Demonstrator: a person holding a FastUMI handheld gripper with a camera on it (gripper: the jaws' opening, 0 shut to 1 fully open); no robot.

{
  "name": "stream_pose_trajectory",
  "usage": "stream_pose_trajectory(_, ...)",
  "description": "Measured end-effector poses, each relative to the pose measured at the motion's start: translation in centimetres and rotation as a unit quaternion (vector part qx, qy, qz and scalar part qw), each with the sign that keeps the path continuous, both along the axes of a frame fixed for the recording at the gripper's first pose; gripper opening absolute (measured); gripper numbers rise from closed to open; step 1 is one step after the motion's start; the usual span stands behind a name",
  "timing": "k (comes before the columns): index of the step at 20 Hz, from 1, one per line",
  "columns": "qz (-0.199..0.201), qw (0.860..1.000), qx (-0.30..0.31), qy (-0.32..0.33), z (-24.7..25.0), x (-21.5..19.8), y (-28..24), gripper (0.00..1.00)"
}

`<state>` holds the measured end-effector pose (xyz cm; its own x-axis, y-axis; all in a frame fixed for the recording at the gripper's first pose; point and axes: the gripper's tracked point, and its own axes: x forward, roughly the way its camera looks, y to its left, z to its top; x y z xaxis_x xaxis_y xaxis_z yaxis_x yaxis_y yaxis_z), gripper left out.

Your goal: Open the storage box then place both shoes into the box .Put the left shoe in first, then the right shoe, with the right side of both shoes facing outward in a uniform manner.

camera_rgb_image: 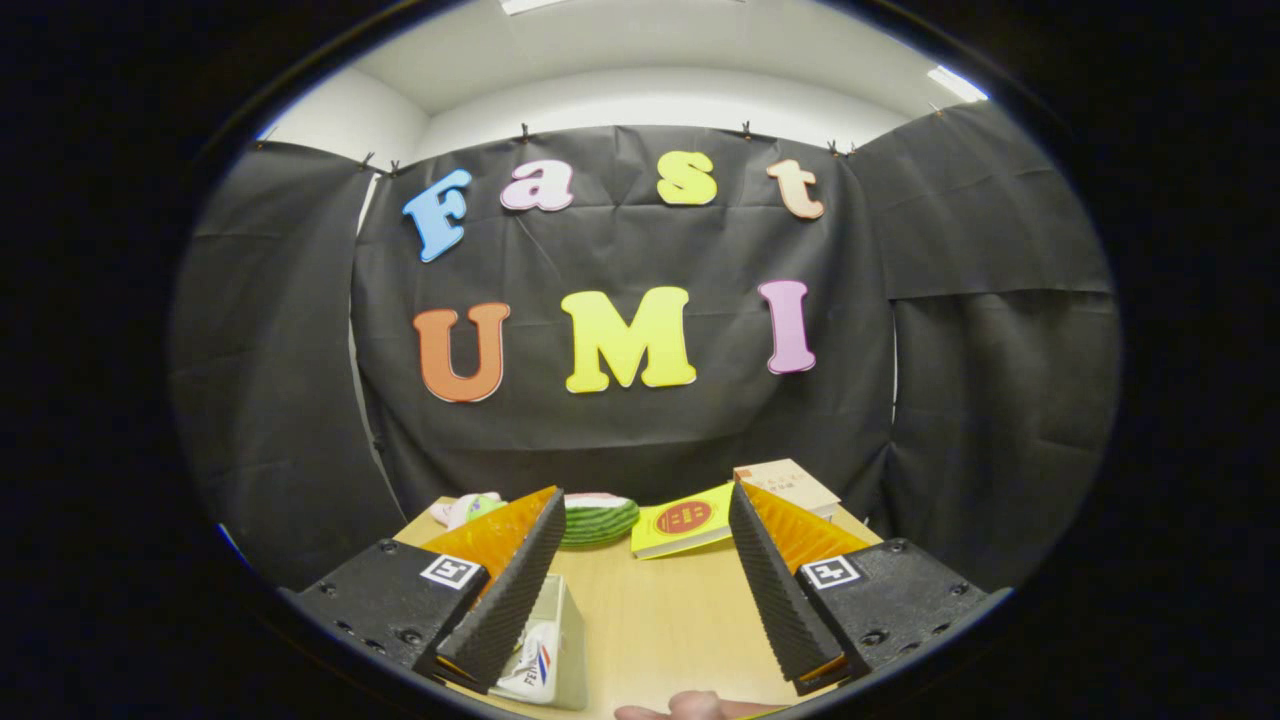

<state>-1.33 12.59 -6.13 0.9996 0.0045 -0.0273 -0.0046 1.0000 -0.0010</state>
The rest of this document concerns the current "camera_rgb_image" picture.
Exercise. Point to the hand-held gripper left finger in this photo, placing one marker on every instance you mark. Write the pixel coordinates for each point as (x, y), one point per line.
(510, 610)

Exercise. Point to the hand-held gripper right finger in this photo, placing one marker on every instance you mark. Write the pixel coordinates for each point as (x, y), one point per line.
(775, 600)

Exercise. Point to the white canvas shoe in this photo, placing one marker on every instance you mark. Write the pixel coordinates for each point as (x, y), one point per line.
(535, 665)

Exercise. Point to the cream fabric storage box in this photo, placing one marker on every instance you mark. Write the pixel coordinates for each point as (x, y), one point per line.
(570, 650)

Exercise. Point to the pink and green plush toy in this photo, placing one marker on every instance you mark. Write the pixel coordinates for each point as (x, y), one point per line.
(465, 508)

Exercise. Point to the beige cover book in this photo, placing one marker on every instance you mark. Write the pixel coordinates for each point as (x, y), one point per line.
(790, 485)

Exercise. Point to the yellow book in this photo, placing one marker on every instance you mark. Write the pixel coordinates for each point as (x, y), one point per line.
(680, 520)

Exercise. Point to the watermelon plush toy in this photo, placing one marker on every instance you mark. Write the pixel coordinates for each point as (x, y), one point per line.
(600, 522)

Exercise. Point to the ceiling light panel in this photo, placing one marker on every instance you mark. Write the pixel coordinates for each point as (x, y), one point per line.
(957, 83)
(535, 5)

